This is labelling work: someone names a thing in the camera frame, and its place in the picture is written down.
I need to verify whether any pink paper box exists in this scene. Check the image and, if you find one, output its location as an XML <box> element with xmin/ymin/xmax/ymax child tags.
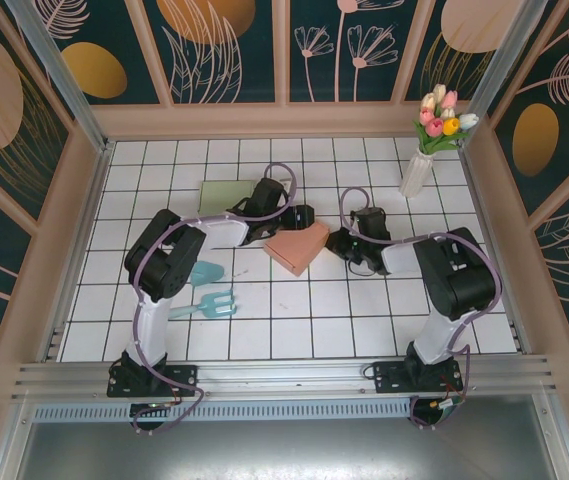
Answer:
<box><xmin>263</xmin><ymin>222</ymin><xmax>330</xmax><ymax>277</ymax></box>

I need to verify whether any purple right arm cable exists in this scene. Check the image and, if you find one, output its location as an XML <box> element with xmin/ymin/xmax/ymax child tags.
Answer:
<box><xmin>338</xmin><ymin>185</ymin><xmax>505</xmax><ymax>431</ymax></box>

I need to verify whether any artificial tulip bouquet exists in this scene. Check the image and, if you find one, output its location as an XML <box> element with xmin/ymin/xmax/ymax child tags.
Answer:
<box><xmin>412</xmin><ymin>83</ymin><xmax>480</xmax><ymax>157</ymax></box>

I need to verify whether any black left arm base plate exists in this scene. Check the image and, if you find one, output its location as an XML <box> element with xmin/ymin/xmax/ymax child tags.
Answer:
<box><xmin>107</xmin><ymin>363</ymin><xmax>200</xmax><ymax>399</ymax></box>

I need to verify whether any teal toy rake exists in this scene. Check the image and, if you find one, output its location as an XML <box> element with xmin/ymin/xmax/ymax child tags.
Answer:
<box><xmin>171</xmin><ymin>288</ymin><xmax>239</xmax><ymax>321</ymax></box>

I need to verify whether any aluminium side rail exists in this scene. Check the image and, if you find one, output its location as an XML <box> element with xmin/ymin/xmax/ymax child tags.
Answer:
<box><xmin>38</xmin><ymin>142</ymin><xmax>115</xmax><ymax>361</ymax></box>
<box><xmin>458</xmin><ymin>147</ymin><xmax>533</xmax><ymax>354</ymax></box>

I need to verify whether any green paper box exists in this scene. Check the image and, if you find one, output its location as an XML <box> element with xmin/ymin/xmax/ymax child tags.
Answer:
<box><xmin>198</xmin><ymin>179</ymin><xmax>258</xmax><ymax>217</ymax></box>

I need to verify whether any teal toy shovel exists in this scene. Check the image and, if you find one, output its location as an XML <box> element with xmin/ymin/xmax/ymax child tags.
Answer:
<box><xmin>188</xmin><ymin>260</ymin><xmax>225</xmax><ymax>289</ymax></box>

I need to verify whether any white ribbed vase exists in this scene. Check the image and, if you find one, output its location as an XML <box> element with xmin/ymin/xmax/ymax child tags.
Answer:
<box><xmin>397</xmin><ymin>148</ymin><xmax>438</xmax><ymax>200</ymax></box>

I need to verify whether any aluminium mounting rail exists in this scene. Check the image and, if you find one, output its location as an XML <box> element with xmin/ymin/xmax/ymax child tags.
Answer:
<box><xmin>11</xmin><ymin>354</ymin><xmax>560</xmax><ymax>401</ymax></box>

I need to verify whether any grey slotted cable duct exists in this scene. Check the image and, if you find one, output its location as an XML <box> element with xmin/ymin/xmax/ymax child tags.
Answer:
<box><xmin>31</xmin><ymin>399</ymin><xmax>415</xmax><ymax>424</ymax></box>

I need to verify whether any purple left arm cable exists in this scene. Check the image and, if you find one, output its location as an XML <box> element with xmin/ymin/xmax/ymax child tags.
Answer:
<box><xmin>131</xmin><ymin>162</ymin><xmax>300</xmax><ymax>436</ymax></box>

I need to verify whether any aluminium corner post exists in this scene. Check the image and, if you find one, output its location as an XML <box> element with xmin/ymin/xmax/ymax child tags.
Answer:
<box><xmin>3</xmin><ymin>0</ymin><xmax>115</xmax><ymax>151</ymax></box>
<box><xmin>458</xmin><ymin>0</ymin><xmax>550</xmax><ymax>151</ymax></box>

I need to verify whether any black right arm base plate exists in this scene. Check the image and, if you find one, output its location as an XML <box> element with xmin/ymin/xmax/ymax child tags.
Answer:
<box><xmin>363</xmin><ymin>359</ymin><xmax>464</xmax><ymax>394</ymax></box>

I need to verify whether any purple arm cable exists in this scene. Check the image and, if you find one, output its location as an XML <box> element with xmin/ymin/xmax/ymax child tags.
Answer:
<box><xmin>131</xmin><ymin>162</ymin><xmax>300</xmax><ymax>436</ymax></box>
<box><xmin>338</xmin><ymin>185</ymin><xmax>505</xmax><ymax>431</ymax></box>

